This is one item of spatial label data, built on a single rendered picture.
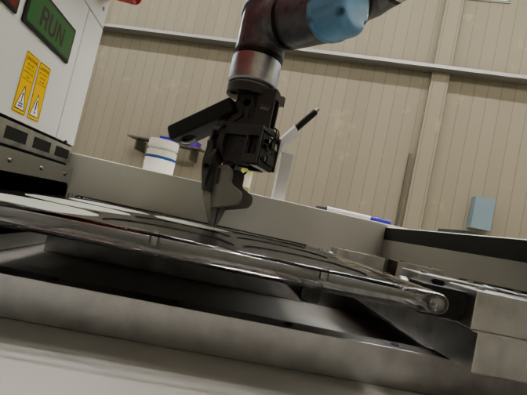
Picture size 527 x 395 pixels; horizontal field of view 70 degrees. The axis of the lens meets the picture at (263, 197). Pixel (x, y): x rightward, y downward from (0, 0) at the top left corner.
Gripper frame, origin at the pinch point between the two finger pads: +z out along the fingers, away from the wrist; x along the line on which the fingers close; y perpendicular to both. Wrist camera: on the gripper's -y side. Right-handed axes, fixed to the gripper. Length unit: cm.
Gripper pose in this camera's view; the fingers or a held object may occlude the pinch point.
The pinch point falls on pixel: (209, 217)
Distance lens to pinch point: 57.0
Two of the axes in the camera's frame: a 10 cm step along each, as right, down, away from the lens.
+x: 3.8, 1.4, 9.1
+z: -2.1, 9.8, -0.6
